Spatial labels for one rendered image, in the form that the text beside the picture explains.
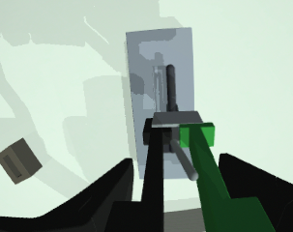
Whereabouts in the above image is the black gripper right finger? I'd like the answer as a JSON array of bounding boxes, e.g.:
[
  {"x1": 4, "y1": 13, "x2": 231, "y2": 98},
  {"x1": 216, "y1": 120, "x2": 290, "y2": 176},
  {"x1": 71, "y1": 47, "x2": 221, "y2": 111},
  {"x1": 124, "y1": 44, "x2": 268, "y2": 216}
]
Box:
[{"x1": 219, "y1": 152, "x2": 293, "y2": 232}]

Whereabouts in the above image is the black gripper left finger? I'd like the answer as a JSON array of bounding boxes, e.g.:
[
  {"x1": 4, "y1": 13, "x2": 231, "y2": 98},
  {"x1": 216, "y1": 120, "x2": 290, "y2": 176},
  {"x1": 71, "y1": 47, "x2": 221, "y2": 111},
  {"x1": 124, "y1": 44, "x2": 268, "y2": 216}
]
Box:
[{"x1": 0, "y1": 158, "x2": 134, "y2": 232}]

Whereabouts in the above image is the dark grey rod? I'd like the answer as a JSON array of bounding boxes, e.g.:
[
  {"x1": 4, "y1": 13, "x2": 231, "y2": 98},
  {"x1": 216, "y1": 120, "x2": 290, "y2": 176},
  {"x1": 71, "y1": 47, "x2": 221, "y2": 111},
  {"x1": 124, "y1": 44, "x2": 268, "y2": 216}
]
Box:
[{"x1": 166, "y1": 65, "x2": 177, "y2": 154}]

